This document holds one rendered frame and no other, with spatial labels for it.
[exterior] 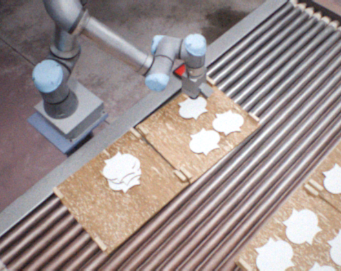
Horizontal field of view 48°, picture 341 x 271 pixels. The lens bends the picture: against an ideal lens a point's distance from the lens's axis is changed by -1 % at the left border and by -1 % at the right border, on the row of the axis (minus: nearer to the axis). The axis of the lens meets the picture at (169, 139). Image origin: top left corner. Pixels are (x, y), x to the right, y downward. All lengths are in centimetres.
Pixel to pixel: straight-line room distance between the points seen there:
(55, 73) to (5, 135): 149
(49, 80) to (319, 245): 117
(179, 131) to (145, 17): 201
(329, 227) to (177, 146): 65
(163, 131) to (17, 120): 162
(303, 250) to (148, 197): 60
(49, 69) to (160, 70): 48
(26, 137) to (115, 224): 159
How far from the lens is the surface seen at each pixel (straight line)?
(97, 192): 152
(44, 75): 156
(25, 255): 154
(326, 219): 155
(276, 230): 148
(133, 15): 352
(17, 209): 162
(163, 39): 140
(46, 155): 278
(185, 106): 168
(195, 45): 135
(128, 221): 146
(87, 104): 171
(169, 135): 161
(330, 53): 204
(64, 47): 157
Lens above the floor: 231
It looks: 59 degrees down
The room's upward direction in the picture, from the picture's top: 3 degrees counter-clockwise
